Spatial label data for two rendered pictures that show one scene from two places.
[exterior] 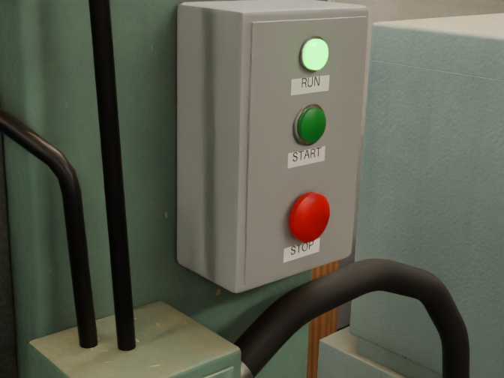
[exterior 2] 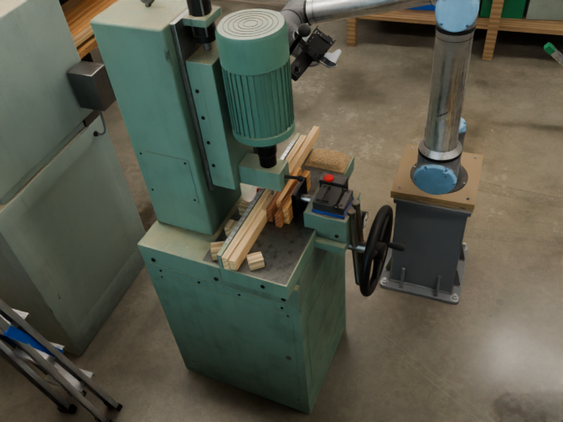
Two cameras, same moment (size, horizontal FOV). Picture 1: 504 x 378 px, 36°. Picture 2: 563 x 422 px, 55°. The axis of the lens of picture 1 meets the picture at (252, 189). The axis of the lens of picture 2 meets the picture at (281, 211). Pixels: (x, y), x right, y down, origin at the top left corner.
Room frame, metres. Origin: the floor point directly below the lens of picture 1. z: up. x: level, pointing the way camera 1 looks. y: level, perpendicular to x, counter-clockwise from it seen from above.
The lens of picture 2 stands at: (0.79, 1.50, 2.08)
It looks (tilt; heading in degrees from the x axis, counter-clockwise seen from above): 44 degrees down; 249
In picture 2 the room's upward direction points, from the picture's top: 7 degrees counter-clockwise
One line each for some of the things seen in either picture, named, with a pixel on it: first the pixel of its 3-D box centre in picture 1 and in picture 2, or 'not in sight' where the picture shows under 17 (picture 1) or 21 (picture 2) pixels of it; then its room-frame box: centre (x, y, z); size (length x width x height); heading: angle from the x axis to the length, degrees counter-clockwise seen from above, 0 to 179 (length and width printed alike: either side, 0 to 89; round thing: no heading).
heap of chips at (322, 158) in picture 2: not in sight; (327, 156); (0.10, 0.22, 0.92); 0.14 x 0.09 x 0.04; 131
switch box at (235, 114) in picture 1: (271, 139); not in sight; (0.46, -0.01, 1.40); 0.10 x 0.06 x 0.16; 131
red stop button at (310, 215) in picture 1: (310, 217); not in sight; (0.44, -0.03, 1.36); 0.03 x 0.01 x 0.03; 131
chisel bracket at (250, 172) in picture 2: not in sight; (264, 172); (0.37, 0.31, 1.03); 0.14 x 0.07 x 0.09; 131
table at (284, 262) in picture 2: not in sight; (307, 216); (0.28, 0.39, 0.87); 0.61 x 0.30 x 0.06; 41
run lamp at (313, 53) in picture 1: (316, 54); not in sight; (0.44, -0.03, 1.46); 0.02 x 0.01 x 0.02; 131
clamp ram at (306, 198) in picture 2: not in sight; (308, 198); (0.27, 0.40, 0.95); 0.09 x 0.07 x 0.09; 41
